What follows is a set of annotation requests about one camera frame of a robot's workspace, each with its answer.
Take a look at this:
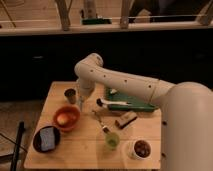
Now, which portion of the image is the blue sponge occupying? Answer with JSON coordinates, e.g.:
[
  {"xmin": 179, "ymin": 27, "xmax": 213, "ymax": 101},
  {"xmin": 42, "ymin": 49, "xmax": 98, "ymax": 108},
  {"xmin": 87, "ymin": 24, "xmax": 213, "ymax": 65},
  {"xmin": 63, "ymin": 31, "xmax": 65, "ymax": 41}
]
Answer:
[{"xmin": 40, "ymin": 127, "xmax": 55, "ymax": 151}]

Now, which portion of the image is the green plastic cup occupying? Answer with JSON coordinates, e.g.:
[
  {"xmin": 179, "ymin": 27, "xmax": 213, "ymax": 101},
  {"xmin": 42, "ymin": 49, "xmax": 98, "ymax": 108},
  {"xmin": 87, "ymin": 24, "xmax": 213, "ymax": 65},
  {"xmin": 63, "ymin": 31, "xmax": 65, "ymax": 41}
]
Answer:
[{"xmin": 105, "ymin": 132, "xmax": 120, "ymax": 150}]

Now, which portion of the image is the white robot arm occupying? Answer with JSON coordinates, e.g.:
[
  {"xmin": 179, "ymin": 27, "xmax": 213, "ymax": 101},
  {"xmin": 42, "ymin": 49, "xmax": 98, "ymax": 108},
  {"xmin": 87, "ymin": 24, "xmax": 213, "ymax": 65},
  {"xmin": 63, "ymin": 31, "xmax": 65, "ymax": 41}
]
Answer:
[{"xmin": 74, "ymin": 53, "xmax": 213, "ymax": 171}]

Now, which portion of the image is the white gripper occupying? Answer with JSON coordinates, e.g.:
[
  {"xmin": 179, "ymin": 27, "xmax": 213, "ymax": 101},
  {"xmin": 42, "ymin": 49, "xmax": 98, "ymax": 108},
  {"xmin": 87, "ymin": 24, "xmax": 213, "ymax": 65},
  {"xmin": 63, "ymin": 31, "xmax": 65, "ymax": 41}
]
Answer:
[{"xmin": 77, "ymin": 78, "xmax": 95, "ymax": 100}]

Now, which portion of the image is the wooden block eraser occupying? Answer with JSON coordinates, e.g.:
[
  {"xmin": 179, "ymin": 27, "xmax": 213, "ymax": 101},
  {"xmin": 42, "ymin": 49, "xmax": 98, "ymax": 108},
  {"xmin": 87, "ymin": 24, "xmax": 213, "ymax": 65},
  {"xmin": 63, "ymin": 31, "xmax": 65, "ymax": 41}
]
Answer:
[{"xmin": 115, "ymin": 111, "xmax": 137, "ymax": 129}]

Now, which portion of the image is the yellow fruit in bowl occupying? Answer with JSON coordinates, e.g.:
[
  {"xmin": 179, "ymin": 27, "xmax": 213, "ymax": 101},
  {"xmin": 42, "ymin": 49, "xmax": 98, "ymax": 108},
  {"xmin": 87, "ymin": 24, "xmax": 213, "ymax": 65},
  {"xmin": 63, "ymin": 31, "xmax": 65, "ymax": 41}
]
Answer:
[{"xmin": 57, "ymin": 113, "xmax": 69, "ymax": 126}]

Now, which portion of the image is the white cup with dark contents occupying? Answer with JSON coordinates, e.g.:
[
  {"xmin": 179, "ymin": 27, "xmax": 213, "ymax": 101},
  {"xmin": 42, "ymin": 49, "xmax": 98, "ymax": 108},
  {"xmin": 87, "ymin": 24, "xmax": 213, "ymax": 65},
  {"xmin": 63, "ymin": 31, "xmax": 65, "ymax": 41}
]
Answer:
[{"xmin": 128, "ymin": 139, "xmax": 151, "ymax": 160}]

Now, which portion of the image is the metal cup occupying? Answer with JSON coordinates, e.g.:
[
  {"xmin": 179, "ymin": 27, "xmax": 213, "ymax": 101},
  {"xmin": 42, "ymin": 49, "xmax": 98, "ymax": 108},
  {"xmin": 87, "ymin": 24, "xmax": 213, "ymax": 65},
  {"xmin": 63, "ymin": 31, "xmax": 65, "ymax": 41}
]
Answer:
[{"xmin": 64, "ymin": 88, "xmax": 77, "ymax": 104}]

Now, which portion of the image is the metal spoon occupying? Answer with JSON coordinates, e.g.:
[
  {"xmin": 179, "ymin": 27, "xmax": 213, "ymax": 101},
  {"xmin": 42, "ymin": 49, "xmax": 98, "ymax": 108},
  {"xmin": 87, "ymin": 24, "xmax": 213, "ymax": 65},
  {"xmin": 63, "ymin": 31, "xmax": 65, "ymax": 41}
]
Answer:
[{"xmin": 92, "ymin": 110, "xmax": 110, "ymax": 134}]

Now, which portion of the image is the white handled brush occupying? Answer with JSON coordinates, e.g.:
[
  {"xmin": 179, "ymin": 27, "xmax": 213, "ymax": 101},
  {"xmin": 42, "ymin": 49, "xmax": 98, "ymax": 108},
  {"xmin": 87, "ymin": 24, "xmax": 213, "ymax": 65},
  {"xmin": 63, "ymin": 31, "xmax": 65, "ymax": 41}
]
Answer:
[{"xmin": 96, "ymin": 98, "xmax": 131, "ymax": 109}]

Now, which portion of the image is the green object on shelf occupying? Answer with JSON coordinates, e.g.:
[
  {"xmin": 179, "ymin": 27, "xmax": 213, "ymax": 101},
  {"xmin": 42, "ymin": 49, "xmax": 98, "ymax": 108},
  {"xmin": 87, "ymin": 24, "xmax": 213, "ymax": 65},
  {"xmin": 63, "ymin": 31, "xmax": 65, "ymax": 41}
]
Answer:
[{"xmin": 82, "ymin": 18, "xmax": 111, "ymax": 25}]

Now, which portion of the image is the orange bowl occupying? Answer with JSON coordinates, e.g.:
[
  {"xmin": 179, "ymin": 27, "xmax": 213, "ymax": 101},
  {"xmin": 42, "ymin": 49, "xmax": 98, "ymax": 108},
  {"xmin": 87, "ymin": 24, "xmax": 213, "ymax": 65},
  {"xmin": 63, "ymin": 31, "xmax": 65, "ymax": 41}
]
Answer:
[{"xmin": 53, "ymin": 106, "xmax": 80, "ymax": 132}]

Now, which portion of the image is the grey blue towel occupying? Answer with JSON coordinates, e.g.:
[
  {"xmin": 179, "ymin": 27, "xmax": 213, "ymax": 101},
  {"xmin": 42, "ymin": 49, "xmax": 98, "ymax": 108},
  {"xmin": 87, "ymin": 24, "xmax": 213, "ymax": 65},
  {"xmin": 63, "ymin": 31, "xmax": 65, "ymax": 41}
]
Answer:
[{"xmin": 79, "ymin": 97, "xmax": 84, "ymax": 111}]

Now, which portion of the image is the black pole at left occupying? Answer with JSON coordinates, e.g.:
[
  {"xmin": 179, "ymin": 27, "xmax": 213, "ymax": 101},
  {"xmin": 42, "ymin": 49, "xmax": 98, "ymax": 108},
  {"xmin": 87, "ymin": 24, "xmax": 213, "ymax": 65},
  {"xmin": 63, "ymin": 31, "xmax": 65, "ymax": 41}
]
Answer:
[{"xmin": 10, "ymin": 121, "xmax": 25, "ymax": 171}]

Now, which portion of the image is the green plastic tray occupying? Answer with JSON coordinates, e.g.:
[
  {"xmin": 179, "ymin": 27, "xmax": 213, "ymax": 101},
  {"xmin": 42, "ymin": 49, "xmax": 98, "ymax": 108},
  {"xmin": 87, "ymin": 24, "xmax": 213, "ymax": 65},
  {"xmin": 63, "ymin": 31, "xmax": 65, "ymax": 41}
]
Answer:
[{"xmin": 104, "ymin": 87, "xmax": 156, "ymax": 112}]

